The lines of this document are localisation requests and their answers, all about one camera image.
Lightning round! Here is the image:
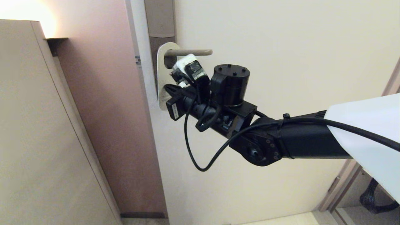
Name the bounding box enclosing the white and blue door hanger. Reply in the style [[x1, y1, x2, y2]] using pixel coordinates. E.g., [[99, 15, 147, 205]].
[[157, 42, 181, 111]]

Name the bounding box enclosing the white room door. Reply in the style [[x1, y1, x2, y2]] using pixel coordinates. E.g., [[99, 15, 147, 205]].
[[124, 0, 400, 225]]

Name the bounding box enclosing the brown metal lock plate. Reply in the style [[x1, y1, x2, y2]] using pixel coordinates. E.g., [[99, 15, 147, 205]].
[[144, 0, 176, 94]]

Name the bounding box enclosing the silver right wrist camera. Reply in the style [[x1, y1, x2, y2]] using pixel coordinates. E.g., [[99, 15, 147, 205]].
[[170, 54, 210, 100]]

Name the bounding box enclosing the metal door handle lever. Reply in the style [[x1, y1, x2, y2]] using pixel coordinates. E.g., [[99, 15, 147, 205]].
[[165, 49, 213, 57]]

